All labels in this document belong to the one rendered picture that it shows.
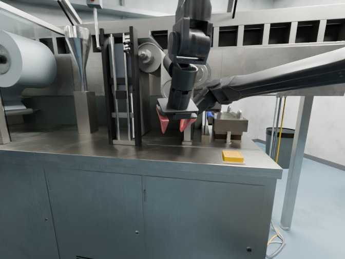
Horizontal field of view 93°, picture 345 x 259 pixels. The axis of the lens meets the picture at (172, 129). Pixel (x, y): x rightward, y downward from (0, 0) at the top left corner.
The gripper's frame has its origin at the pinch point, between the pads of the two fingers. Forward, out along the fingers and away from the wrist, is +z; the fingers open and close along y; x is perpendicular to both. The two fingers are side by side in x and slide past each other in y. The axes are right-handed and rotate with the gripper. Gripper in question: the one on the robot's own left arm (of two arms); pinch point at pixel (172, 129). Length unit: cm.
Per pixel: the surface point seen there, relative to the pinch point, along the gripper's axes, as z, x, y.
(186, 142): 25.3, -17.3, -17.4
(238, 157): 10.5, 6.6, -25.9
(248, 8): -28, -306, -249
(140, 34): -13, -56, 2
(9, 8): -11, -89, 64
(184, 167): 18.1, 2.4, -7.3
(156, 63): -2.1, -49.4, -6.1
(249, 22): -25, -66, -67
